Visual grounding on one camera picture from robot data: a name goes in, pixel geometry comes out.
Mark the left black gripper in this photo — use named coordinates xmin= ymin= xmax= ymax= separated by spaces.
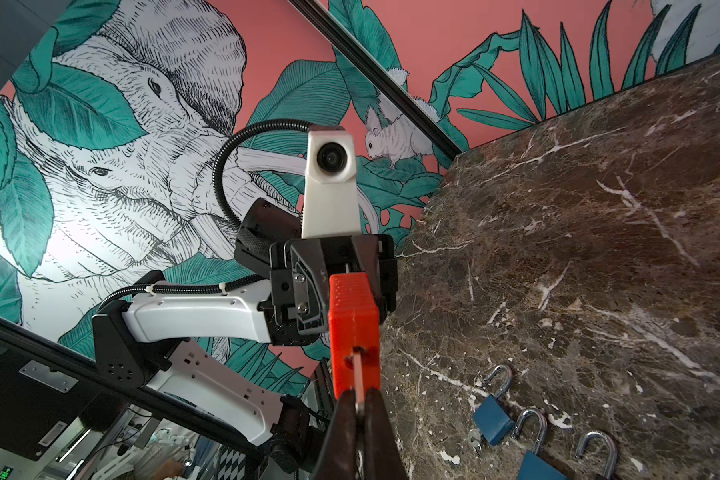
xmin=268 ymin=232 xmax=398 ymax=348

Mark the left blue padlock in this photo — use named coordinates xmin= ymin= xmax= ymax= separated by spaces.
xmin=473 ymin=364 xmax=515 ymax=446

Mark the middle blue padlock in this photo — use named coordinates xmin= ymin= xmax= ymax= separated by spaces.
xmin=511 ymin=408 xmax=567 ymax=480

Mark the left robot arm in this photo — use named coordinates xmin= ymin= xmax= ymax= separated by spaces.
xmin=92 ymin=199 xmax=406 ymax=479

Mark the blue padlock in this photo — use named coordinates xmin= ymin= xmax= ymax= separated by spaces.
xmin=511 ymin=408 xmax=567 ymax=480
xmin=473 ymin=364 xmax=515 ymax=446

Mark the small black padlock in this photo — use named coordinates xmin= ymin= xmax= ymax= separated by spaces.
xmin=575 ymin=430 xmax=620 ymax=480

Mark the left black frame post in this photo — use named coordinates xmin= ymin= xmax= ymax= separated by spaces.
xmin=290 ymin=1 xmax=462 ymax=169

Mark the red padlock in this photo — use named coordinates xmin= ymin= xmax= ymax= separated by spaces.
xmin=328 ymin=272 xmax=381 ymax=399

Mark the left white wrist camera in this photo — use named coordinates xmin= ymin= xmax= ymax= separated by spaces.
xmin=301 ymin=126 xmax=361 ymax=239

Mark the small silver key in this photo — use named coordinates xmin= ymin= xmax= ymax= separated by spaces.
xmin=352 ymin=347 xmax=365 ymax=418

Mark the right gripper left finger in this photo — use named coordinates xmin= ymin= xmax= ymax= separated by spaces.
xmin=311 ymin=389 xmax=359 ymax=480

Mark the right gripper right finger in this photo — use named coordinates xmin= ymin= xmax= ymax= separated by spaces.
xmin=362 ymin=388 xmax=408 ymax=480

